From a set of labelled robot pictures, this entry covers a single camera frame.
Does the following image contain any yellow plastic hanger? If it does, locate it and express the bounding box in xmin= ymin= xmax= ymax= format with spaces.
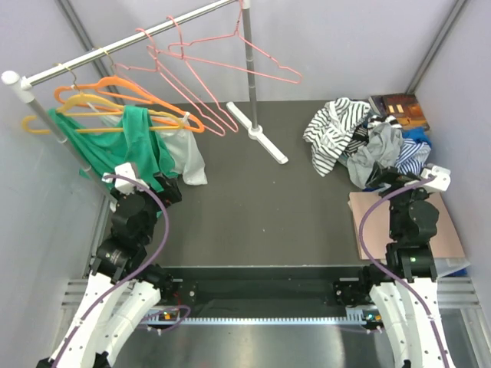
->
xmin=21 ymin=63 xmax=185 ymax=134

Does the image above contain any grey slotted cable duct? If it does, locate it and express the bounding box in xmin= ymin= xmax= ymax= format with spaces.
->
xmin=137 ymin=308 xmax=381 ymax=327

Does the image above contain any book with dark cover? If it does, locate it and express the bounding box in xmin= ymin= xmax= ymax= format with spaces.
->
xmin=368 ymin=94 xmax=430 ymax=131

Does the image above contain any blue white striped shirt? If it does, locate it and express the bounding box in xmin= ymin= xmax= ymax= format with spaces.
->
xmin=394 ymin=138 xmax=431 ymax=176

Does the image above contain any pink wire hanger left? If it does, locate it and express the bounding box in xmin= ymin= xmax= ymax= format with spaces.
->
xmin=111 ymin=27 xmax=227 ymax=137

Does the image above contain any pink wire hanger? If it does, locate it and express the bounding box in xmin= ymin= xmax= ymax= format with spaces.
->
xmin=111 ymin=27 xmax=227 ymax=137
xmin=165 ymin=1 xmax=303 ymax=84
xmin=145 ymin=16 xmax=239 ymax=136

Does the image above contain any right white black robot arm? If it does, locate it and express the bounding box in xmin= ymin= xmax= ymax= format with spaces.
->
xmin=358 ymin=163 xmax=454 ymax=367

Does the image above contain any blue garment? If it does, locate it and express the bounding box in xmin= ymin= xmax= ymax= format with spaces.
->
xmin=402 ymin=126 xmax=432 ymax=147

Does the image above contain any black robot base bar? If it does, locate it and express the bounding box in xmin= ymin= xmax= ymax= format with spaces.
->
xmin=166 ymin=265 xmax=371 ymax=318

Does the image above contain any pink wire hanger middle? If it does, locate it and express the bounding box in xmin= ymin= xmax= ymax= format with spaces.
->
xmin=145 ymin=16 xmax=239 ymax=136

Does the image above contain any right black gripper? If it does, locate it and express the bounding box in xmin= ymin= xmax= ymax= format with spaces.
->
xmin=365 ymin=160 xmax=430 ymax=239

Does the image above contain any white garment on hanger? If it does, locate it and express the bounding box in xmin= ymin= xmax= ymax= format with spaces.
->
xmin=157 ymin=129 xmax=208 ymax=186

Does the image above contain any pink cardboard sheet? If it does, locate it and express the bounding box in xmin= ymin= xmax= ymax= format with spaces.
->
xmin=348 ymin=189 xmax=465 ymax=261

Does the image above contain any pink wire hanger right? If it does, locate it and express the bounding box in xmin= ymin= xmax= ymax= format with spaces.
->
xmin=165 ymin=1 xmax=303 ymax=84

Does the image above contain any black white striped shirt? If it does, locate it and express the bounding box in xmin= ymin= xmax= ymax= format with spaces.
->
xmin=302 ymin=97 xmax=371 ymax=177

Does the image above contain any grey tank top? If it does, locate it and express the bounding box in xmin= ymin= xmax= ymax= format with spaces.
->
xmin=347 ymin=123 xmax=403 ymax=189

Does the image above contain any orange plastic hanger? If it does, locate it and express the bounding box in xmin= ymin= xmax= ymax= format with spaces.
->
xmin=54 ymin=48 xmax=206 ymax=134

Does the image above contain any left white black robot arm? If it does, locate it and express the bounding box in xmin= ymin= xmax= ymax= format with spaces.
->
xmin=38 ymin=164 xmax=182 ymax=367

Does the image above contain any bold black white striped garment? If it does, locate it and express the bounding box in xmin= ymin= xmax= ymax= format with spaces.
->
xmin=343 ymin=115 xmax=402 ymax=157

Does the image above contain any silver clothes rack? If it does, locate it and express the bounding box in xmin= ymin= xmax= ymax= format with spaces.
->
xmin=0 ymin=0 xmax=289 ymax=210

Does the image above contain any green tank top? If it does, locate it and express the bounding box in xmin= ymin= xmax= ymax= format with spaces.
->
xmin=48 ymin=106 xmax=178 ymax=192

